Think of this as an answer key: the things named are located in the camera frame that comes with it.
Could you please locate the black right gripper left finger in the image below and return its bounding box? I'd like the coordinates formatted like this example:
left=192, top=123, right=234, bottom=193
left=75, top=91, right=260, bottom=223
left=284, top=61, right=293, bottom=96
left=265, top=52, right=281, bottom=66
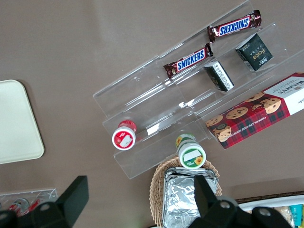
left=30, top=175, right=90, bottom=228

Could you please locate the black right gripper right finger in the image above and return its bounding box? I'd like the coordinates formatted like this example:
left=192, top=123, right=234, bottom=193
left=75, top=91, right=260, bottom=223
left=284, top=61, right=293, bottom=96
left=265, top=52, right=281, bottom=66
left=193, top=174, right=241, bottom=222

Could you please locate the light wicker oval basket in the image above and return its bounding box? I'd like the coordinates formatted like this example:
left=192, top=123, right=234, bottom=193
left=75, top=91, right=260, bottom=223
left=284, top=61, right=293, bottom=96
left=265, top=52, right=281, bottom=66
left=149, top=158, right=223, bottom=228

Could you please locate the beige rectangular serving tray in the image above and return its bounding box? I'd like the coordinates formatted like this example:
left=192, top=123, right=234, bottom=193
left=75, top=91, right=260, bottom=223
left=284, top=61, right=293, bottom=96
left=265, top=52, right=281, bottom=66
left=0, top=79, right=45, bottom=165

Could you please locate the stack of foil containers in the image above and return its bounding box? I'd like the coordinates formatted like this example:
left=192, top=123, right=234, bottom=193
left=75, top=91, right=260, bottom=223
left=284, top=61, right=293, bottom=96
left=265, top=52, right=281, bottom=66
left=162, top=166, right=219, bottom=228

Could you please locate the clear acrylic bottle rack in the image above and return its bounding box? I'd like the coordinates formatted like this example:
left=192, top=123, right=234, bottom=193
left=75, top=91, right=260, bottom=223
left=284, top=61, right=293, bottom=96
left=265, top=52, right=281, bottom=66
left=0, top=188, right=58, bottom=214

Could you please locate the green lid yogurt cup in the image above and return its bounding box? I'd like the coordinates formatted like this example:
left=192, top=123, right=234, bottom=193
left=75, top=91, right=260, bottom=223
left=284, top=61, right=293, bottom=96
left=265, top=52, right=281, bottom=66
left=175, top=133, right=207, bottom=170

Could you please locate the white rectangular snack bin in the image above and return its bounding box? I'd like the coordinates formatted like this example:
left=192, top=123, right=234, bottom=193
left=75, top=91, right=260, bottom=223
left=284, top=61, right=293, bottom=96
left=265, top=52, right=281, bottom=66
left=237, top=194, right=304, bottom=228

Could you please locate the red lid yogurt cup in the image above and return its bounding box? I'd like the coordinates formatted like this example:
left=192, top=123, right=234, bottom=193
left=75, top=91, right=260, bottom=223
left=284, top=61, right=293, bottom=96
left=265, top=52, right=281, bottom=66
left=111, top=120, right=138, bottom=151

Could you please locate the clear bag of rice crackers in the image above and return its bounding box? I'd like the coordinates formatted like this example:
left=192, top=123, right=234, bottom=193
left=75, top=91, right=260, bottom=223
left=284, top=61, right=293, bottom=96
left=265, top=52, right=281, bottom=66
left=273, top=206, right=294, bottom=226

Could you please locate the red tartan cookie box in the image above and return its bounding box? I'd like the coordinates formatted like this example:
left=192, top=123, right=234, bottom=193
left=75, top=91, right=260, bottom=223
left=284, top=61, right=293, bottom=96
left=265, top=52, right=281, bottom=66
left=205, top=72, right=304, bottom=150

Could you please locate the teal snack packet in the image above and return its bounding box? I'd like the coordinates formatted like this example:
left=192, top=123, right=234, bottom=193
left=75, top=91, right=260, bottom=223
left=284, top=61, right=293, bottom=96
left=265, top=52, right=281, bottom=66
left=289, top=204, right=303, bottom=226

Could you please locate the clear acrylic step stand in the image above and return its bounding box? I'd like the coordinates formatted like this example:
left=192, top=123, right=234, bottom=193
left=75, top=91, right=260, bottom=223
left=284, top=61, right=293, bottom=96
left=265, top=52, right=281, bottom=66
left=158, top=0, right=304, bottom=141
left=92, top=56, right=212, bottom=180

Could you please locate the black box with white side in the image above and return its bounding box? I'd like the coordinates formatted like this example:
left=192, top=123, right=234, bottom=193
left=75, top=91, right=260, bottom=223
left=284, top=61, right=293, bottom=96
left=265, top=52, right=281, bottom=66
left=203, top=60, right=235, bottom=93

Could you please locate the Snickers chocolate bar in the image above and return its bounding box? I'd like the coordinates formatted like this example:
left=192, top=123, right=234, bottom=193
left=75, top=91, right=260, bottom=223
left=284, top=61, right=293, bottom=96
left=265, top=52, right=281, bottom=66
left=163, top=43, right=214, bottom=80
left=206, top=9, right=262, bottom=44

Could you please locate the black box with gold print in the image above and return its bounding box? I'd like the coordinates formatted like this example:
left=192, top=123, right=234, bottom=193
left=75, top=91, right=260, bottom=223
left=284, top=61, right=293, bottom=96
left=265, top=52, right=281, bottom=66
left=235, top=33, right=274, bottom=72

